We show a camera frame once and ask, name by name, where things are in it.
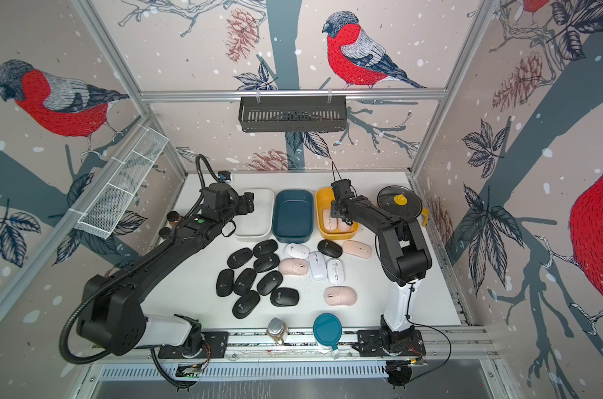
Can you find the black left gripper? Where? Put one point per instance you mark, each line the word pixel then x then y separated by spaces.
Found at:
pixel 245 203

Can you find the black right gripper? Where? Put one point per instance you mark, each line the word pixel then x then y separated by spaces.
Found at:
pixel 335 205

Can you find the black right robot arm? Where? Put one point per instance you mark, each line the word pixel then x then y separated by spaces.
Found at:
pixel 400 245

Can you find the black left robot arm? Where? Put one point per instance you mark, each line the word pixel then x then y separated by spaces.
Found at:
pixel 111 315

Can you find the yellow storage box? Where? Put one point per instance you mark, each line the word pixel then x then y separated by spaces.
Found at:
pixel 323 200

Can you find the white storage box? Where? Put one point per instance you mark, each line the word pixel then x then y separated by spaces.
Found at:
pixel 256 226

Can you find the teal storage box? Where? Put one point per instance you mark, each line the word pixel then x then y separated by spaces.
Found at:
pixel 293 216

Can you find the black mouse near boxes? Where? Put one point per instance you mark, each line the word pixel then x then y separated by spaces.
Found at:
pixel 330 249

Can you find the brown spice jar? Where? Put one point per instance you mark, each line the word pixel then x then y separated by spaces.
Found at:
pixel 173 218

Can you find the glass pot lid yellow knob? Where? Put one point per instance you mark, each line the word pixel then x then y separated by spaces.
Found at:
pixel 397 192

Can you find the yellow electric cooking pot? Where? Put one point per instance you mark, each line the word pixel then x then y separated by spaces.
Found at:
pixel 421 214

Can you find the white mouse right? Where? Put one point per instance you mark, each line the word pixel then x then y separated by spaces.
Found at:
pixel 335 272

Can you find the white mouse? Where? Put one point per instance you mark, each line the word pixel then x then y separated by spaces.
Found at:
pixel 335 272
pixel 297 251
pixel 317 266

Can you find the white mouse top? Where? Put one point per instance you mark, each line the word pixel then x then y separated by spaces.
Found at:
pixel 297 251

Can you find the dark spice jar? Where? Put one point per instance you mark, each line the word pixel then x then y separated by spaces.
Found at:
pixel 167 234

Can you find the black mouse top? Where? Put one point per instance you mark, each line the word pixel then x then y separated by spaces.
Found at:
pixel 269 246

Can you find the white mouse centre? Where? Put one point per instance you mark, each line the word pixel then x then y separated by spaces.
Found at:
pixel 317 266

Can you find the black mouse centre upper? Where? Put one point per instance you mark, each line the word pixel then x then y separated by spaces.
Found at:
pixel 266 263

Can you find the black mouse far left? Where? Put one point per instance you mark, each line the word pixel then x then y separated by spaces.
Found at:
pixel 225 283

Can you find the black mouse middle left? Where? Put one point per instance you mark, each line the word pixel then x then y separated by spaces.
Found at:
pixel 244 282

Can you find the pink mouse bottom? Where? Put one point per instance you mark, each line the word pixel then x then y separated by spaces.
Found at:
pixel 340 296

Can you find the black mouse middle right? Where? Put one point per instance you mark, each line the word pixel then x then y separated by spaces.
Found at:
pixel 269 283

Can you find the black mouse bottom left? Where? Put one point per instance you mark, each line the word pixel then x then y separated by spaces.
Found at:
pixel 246 304

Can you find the black mouse bottom right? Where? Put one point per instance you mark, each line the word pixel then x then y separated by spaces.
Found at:
pixel 284 297

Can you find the teal round lid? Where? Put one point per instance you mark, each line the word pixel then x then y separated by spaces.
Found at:
pixel 327 331

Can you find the small glass bottle metal cap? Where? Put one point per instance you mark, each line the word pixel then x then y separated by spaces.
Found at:
pixel 277 331

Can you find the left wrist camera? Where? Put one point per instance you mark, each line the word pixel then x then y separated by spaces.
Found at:
pixel 224 176

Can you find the black hanging wire basket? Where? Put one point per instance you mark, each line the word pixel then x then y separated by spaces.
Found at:
pixel 293 114

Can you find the white wire mesh shelf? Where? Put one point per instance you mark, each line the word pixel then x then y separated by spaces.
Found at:
pixel 132 164

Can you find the aluminium mounting rail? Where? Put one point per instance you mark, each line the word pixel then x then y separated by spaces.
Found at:
pixel 244 355

